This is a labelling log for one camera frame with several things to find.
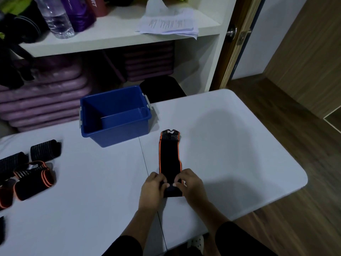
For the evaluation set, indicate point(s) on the metal door knob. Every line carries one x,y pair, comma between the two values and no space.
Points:
231,33

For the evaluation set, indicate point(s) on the white shelf unit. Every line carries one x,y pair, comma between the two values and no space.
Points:
117,37

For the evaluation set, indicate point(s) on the white paper sheets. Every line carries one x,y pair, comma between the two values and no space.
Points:
170,23

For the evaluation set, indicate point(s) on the person's white shoe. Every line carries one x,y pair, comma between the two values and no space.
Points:
198,242

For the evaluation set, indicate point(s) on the wooden door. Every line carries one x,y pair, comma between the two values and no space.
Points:
223,66

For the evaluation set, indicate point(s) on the black round bag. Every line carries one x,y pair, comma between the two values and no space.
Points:
120,1

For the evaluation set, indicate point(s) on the person's right hand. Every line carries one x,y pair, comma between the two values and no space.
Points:
194,190

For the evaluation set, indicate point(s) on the purple bottle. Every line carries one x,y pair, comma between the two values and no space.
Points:
80,18

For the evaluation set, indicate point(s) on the pink sport bottle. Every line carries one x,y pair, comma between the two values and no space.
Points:
97,7

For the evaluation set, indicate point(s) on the stack of pink mats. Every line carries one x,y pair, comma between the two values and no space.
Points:
45,101
149,63

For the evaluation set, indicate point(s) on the black chair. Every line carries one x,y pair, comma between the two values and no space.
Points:
162,89

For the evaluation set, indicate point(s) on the clear plastic water bottle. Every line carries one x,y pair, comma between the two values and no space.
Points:
58,26

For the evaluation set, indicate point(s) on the blue plastic bin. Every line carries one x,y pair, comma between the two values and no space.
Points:
117,133

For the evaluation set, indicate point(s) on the person's left hand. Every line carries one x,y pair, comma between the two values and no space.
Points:
151,194

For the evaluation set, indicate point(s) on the black cylindrical roller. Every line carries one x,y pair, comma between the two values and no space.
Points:
29,30

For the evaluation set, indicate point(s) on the person's left forearm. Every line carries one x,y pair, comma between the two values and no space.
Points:
136,226

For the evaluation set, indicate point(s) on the person's right forearm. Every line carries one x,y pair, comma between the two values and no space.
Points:
213,218

